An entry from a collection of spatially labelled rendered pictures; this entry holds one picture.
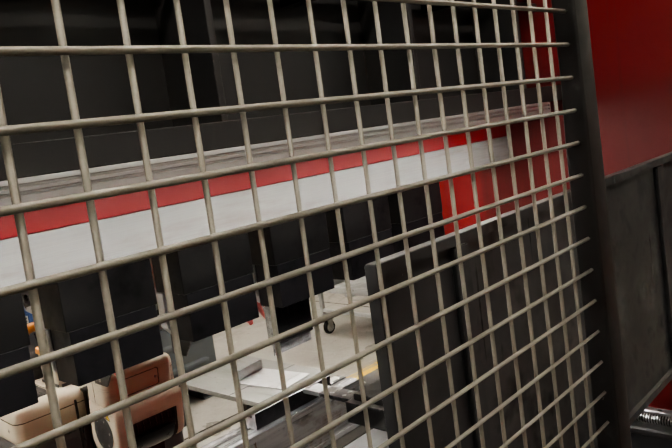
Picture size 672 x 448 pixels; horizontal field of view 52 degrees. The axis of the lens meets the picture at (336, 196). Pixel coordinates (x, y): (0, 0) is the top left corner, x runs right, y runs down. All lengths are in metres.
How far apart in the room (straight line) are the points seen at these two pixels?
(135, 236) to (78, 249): 0.09
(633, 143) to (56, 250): 1.34
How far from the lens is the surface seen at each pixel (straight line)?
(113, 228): 1.09
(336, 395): 1.32
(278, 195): 1.28
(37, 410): 2.32
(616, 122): 1.84
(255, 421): 1.32
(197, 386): 1.52
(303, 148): 1.05
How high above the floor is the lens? 1.49
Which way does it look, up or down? 5 degrees down
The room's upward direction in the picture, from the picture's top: 8 degrees counter-clockwise
